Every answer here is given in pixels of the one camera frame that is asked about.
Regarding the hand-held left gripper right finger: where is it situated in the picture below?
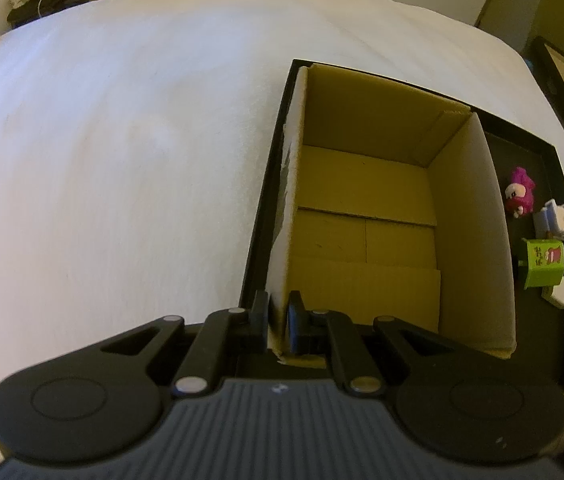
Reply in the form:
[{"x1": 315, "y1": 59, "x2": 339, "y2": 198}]
[{"x1": 287, "y1": 290, "x2": 468, "y2": 395}]

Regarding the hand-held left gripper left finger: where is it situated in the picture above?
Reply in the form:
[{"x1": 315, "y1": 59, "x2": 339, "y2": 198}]
[{"x1": 99, "y1": 290, "x2": 270, "y2": 396}]

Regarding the green cube toy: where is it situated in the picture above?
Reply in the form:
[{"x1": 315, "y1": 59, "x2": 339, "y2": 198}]
[{"x1": 516, "y1": 238, "x2": 564, "y2": 291}]

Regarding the black shallow tray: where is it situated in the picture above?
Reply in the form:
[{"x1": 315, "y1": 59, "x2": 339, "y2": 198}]
[{"x1": 238, "y1": 58, "x2": 564, "y2": 393}]

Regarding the cardboard box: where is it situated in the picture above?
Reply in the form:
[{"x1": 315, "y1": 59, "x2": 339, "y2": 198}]
[{"x1": 265, "y1": 62, "x2": 519, "y2": 368}]

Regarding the small white toy piece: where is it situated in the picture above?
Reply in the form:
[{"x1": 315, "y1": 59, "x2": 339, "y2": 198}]
[{"x1": 542, "y1": 285, "x2": 564, "y2": 310}]

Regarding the white block toy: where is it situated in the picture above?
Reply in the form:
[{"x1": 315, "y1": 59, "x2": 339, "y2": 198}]
[{"x1": 533, "y1": 199, "x2": 564, "y2": 241}]

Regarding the pink toy figure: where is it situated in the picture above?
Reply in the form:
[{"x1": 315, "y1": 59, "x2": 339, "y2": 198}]
[{"x1": 505, "y1": 166, "x2": 536, "y2": 218}]

